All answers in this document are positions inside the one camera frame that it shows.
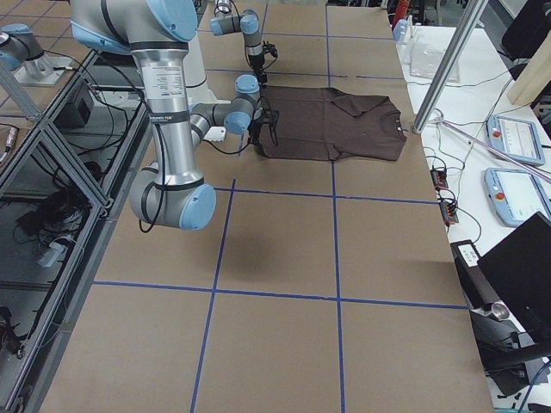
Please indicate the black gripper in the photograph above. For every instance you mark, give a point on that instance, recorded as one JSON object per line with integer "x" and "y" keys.
{"x": 256, "y": 127}
{"x": 257, "y": 63}

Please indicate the red cylinder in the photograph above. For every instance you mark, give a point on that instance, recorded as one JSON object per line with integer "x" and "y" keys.
{"x": 401, "y": 10}

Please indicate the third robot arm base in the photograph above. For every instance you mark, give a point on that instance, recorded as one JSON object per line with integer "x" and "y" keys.
{"x": 22, "y": 55}

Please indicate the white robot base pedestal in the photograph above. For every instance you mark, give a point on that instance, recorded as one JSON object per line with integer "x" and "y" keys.
{"x": 194, "y": 75}

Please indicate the dark brown t-shirt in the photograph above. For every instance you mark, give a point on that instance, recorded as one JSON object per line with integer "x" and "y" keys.
{"x": 326, "y": 124}

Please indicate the black monitor with stand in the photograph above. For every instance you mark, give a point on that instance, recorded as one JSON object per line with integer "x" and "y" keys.
{"x": 508, "y": 289}

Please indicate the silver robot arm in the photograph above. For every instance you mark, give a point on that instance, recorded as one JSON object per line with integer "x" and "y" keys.
{"x": 161, "y": 36}
{"x": 227, "y": 20}

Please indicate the lower teach pendant tablet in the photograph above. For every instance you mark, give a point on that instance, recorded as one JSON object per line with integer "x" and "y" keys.
{"x": 515, "y": 195}

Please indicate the upper teach pendant tablet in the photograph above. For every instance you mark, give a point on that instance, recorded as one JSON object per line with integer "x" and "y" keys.
{"x": 516, "y": 138}

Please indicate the long metal rod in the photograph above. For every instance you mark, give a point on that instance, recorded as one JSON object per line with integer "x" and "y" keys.
{"x": 530, "y": 169}

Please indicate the orange terminal block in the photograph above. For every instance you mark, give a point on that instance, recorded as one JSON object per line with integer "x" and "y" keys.
{"x": 439, "y": 179}

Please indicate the aluminium frame post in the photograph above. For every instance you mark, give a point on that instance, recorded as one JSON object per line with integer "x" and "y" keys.
{"x": 459, "y": 39}

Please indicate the teach pendant tablet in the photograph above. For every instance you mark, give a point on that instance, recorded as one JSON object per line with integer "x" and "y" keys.
{"x": 516, "y": 138}
{"x": 515, "y": 195}

